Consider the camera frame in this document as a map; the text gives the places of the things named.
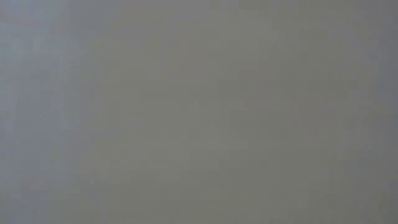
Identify white plastic bin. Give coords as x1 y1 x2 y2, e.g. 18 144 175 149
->
0 0 398 224

